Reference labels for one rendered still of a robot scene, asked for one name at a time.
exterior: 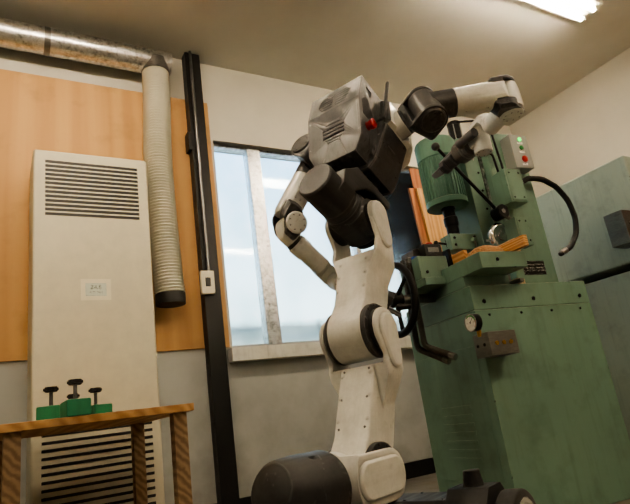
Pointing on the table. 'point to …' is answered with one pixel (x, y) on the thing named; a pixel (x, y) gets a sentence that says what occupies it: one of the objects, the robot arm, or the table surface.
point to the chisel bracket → (458, 242)
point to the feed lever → (480, 192)
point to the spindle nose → (450, 220)
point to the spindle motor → (437, 188)
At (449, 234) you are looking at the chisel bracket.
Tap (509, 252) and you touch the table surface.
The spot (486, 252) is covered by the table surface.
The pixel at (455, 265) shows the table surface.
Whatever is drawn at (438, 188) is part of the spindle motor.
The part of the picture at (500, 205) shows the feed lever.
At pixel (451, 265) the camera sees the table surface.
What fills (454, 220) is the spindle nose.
